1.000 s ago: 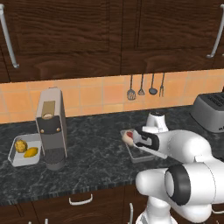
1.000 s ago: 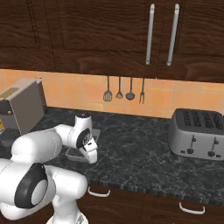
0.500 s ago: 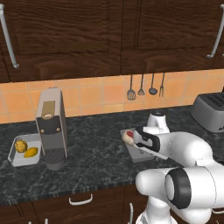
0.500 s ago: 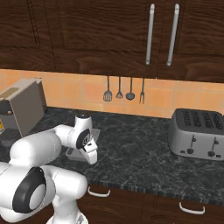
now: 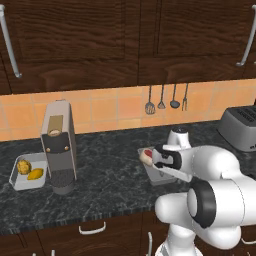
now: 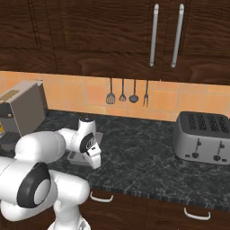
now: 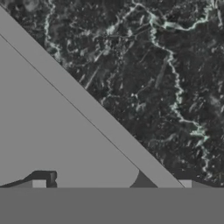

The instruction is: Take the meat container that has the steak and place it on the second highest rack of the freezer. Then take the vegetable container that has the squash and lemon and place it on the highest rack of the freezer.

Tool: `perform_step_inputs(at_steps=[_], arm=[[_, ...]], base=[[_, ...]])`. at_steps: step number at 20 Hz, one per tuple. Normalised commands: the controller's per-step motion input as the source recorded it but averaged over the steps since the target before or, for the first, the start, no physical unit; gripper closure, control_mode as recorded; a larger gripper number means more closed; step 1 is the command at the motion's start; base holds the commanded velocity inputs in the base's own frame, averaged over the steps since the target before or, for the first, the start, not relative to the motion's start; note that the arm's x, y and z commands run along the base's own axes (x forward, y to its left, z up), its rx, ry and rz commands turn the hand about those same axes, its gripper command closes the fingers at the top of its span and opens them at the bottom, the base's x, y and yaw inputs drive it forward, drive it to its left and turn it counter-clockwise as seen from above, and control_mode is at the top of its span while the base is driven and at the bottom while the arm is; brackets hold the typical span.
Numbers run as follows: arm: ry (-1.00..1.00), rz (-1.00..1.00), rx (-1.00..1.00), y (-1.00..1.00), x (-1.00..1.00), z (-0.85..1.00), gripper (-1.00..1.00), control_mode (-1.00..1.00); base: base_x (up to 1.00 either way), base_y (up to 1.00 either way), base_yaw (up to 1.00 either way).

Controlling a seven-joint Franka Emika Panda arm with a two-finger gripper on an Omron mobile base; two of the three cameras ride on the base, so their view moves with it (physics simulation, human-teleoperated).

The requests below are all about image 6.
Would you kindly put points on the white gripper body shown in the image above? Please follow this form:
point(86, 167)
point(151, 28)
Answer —
point(95, 158)

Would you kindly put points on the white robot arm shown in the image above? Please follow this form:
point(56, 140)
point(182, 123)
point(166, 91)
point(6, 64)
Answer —
point(39, 146)

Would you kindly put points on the dark hanging meat fork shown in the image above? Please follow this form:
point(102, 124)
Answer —
point(145, 100)

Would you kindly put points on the dark wood drawer front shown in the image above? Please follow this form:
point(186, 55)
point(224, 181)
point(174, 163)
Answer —
point(191, 223)
point(122, 212)

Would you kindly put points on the dark hanging slotted spatula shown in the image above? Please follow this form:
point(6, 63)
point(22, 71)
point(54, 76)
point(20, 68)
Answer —
point(110, 98)

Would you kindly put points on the dark hanging whisk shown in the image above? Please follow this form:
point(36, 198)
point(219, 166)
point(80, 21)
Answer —
point(122, 97)

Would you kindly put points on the dark hanging ladle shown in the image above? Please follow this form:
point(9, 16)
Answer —
point(133, 98)

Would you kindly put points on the grey coffee machine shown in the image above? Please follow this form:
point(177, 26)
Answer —
point(25, 109)

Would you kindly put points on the silver four-slot toaster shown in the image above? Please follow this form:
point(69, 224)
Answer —
point(200, 143)

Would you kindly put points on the dark wood wide cupboard door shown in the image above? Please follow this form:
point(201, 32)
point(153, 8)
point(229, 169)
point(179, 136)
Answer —
point(101, 36)

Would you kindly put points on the dark wood narrow cupboard door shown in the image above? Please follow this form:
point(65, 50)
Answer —
point(21, 33)

